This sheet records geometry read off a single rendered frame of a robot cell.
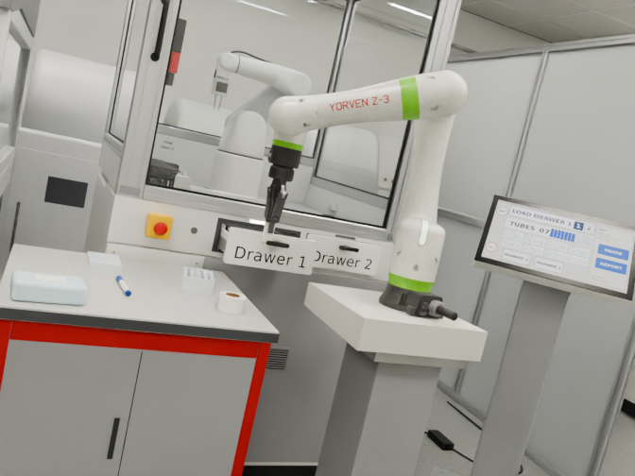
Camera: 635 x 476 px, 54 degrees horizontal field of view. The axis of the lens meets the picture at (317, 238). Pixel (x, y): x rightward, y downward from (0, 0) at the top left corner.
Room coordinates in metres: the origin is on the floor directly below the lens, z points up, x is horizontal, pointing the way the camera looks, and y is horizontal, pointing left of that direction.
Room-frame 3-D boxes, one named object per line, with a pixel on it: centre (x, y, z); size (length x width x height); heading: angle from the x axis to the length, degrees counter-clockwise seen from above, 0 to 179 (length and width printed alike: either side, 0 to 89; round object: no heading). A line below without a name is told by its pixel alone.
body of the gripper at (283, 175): (1.86, 0.15, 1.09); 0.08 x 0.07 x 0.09; 24
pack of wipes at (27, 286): (1.31, 0.55, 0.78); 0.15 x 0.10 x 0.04; 119
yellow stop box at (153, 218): (1.88, 0.48, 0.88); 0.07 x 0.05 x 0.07; 114
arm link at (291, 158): (1.86, 0.15, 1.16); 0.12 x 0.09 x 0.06; 114
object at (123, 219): (2.49, 0.35, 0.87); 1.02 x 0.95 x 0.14; 114
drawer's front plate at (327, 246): (2.16, -0.10, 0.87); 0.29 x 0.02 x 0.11; 114
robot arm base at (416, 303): (1.65, -0.31, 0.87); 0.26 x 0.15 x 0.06; 30
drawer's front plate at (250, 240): (1.89, 0.13, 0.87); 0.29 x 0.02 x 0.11; 114
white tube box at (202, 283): (1.71, 0.30, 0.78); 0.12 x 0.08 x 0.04; 14
